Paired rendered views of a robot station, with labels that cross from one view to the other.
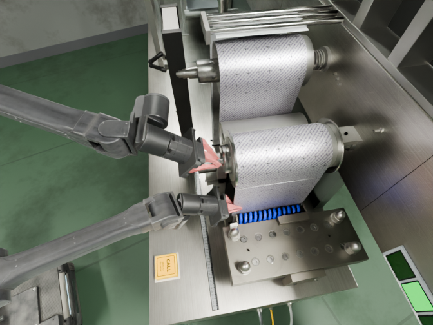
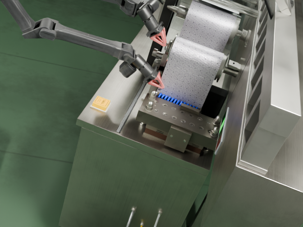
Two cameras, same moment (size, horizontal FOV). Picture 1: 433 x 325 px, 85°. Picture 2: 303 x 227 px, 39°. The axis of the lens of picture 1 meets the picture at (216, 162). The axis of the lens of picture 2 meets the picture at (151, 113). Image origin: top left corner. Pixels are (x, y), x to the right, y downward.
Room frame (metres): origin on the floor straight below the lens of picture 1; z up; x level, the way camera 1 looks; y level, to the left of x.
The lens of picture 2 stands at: (-1.46, -0.45, 2.19)
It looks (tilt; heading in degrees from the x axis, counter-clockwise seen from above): 36 degrees down; 13
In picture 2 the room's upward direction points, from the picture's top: 19 degrees clockwise
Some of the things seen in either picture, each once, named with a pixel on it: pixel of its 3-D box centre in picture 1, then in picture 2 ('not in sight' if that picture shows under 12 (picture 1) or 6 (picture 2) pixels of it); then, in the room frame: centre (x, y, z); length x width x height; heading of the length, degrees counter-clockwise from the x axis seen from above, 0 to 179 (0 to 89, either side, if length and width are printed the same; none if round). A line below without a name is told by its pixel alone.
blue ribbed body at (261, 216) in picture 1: (270, 214); (178, 103); (0.28, -0.17, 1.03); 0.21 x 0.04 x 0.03; 99
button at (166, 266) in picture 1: (166, 266); (101, 103); (0.15, 0.16, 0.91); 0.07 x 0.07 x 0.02; 9
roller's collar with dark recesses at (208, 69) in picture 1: (207, 71); (183, 12); (0.59, 0.02, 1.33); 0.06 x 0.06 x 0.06; 9
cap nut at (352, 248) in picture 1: (354, 246); (215, 130); (0.17, -0.39, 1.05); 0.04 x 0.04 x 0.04
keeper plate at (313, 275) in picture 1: (303, 278); (177, 139); (0.10, -0.26, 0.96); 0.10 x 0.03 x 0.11; 99
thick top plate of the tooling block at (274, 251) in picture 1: (290, 245); (181, 121); (0.19, -0.23, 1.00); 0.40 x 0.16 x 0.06; 99
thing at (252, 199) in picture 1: (272, 197); (183, 88); (0.30, -0.17, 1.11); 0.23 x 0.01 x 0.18; 99
